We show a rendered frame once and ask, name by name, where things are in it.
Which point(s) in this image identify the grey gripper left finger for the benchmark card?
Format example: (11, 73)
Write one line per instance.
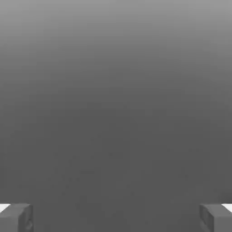
(16, 217)

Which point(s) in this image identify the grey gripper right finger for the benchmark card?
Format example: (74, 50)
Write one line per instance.
(216, 218)

